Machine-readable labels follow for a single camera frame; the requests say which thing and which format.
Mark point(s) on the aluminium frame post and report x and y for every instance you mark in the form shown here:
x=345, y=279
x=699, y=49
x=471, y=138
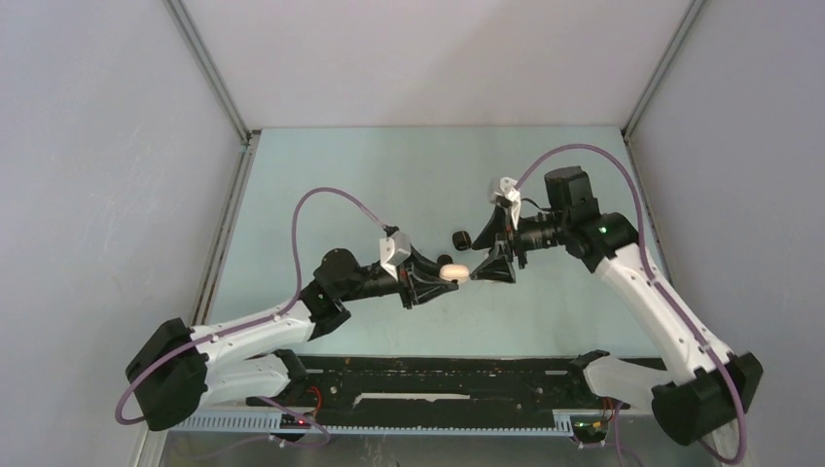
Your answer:
x=672, y=50
x=192, y=38

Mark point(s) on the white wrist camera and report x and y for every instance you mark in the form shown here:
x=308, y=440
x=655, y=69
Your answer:
x=503, y=192
x=394, y=250

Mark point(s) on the right aluminium frame post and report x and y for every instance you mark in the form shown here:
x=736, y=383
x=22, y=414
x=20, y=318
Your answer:
x=672, y=50

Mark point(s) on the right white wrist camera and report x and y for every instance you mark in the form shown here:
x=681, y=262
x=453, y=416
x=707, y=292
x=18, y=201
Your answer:
x=503, y=192

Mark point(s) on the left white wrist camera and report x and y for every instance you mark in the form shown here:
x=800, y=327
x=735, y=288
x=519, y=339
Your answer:
x=394, y=250

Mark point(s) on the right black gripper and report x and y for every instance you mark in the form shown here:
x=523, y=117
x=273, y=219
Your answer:
x=501, y=229

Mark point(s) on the left aluminium frame post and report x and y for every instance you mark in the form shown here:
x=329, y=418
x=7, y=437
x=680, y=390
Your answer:
x=192, y=38

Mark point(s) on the black gold-striped charging case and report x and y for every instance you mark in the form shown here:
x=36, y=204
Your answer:
x=461, y=241

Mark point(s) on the black mounting base rail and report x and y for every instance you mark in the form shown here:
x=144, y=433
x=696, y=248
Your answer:
x=441, y=393

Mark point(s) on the black oval charging case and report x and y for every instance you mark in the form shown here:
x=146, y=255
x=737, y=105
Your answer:
x=444, y=259

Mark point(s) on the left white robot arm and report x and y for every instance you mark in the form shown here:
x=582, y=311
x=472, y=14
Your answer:
x=181, y=369

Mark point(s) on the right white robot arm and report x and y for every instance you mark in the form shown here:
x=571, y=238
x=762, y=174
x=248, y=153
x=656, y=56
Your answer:
x=703, y=385

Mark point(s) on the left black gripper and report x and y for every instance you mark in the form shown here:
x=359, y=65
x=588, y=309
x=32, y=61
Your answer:
x=420, y=292

